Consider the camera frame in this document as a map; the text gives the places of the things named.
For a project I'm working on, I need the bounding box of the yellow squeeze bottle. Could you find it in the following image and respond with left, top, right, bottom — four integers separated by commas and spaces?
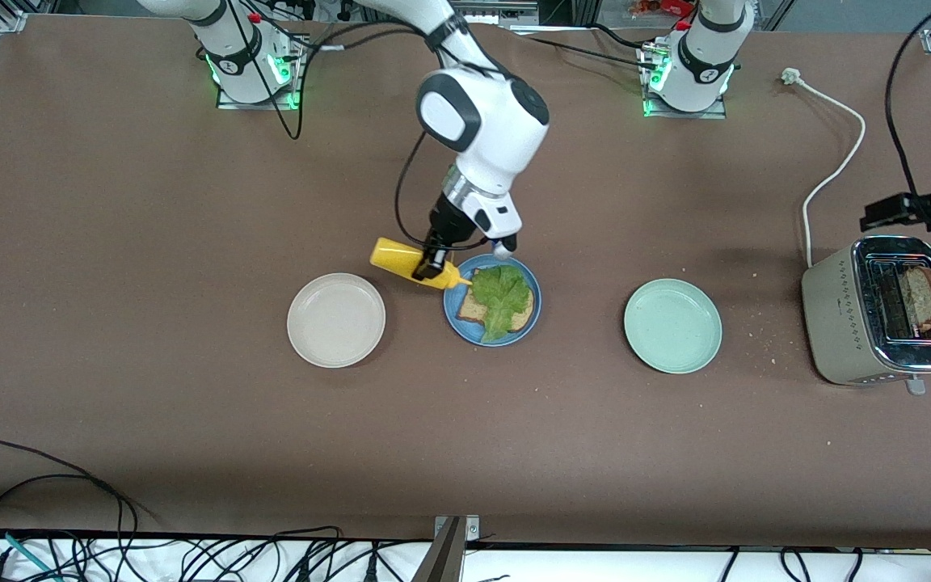
369, 237, 473, 292

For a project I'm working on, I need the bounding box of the brown bread slice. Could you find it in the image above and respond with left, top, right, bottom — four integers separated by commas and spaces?
900, 265, 931, 332
455, 285, 535, 332

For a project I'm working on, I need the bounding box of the green lettuce leaf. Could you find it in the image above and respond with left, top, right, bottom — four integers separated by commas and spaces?
472, 265, 533, 344

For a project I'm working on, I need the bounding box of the blue plate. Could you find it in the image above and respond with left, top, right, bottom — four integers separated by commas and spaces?
443, 253, 542, 348

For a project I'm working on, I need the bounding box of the beige plate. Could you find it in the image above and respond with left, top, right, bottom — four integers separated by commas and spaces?
287, 272, 387, 369

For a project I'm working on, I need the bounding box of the mint green plate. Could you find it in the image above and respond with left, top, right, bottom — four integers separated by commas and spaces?
624, 278, 723, 375

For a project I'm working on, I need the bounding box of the beige chrome toaster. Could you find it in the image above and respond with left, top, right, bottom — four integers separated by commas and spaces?
801, 235, 931, 395

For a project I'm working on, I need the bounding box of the white toaster power cable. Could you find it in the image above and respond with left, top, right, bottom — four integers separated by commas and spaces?
781, 67, 868, 268

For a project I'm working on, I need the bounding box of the grey metal bracket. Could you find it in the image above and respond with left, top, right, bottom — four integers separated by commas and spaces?
419, 0, 539, 25

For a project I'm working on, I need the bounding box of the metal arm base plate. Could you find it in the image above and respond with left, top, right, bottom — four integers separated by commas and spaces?
217, 34, 309, 110
642, 40, 729, 120

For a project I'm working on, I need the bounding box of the black base cable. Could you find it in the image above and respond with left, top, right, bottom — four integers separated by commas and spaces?
514, 23, 660, 70

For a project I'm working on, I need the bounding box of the aluminium camera post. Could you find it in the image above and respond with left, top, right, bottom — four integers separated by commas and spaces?
411, 515, 482, 582

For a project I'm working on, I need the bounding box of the teal cable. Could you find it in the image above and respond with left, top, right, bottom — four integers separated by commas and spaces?
0, 525, 66, 582

